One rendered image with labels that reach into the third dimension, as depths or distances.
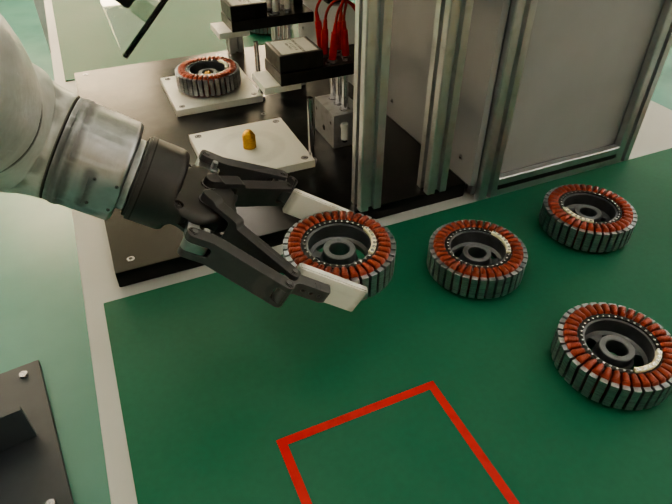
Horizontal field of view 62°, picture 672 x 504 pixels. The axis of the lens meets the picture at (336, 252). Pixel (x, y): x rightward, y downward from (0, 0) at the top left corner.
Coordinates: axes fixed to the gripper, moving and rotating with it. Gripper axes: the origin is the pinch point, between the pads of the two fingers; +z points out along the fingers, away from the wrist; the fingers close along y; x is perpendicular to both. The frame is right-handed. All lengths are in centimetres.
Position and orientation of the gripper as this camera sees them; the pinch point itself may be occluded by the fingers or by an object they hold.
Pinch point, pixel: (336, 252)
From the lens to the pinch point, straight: 55.9
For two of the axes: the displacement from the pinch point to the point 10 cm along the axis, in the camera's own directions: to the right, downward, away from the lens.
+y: 1.0, 6.4, -7.6
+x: 5.0, -6.9, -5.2
